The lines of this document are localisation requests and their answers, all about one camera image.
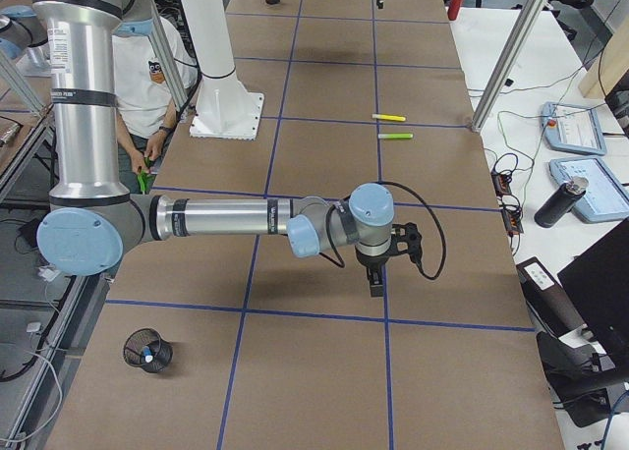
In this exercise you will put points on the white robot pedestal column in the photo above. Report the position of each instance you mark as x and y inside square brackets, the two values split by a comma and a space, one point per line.
[224, 107]

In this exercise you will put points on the right black mesh cup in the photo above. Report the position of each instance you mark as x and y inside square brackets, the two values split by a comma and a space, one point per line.
[161, 349]

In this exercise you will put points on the upper blue teach pendant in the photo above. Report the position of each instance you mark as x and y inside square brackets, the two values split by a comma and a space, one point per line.
[572, 128]

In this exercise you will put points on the lower blue teach pendant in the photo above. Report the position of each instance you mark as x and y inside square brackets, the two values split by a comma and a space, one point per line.
[605, 199]

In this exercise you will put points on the yellow highlighter marker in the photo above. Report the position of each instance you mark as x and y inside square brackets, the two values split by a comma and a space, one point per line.
[388, 118]

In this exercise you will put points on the person in white shirt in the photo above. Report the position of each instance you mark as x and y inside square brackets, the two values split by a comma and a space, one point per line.
[146, 113]

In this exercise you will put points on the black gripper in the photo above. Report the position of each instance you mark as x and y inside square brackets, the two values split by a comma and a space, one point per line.
[370, 262]

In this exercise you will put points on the blue teach pendant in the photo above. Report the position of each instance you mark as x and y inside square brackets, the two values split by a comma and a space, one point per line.
[572, 128]
[605, 199]

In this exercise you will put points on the black water bottle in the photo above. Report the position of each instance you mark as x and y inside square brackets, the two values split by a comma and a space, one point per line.
[561, 201]

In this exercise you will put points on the aluminium frame post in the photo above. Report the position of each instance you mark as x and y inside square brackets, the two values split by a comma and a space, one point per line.
[514, 43]

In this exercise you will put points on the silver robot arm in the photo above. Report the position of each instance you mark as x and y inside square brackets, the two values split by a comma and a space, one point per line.
[94, 219]

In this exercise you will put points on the blue highlighter marker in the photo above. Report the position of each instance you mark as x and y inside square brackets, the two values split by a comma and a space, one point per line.
[147, 354]

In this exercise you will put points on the green highlighter marker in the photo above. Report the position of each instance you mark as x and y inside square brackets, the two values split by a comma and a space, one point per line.
[394, 136]

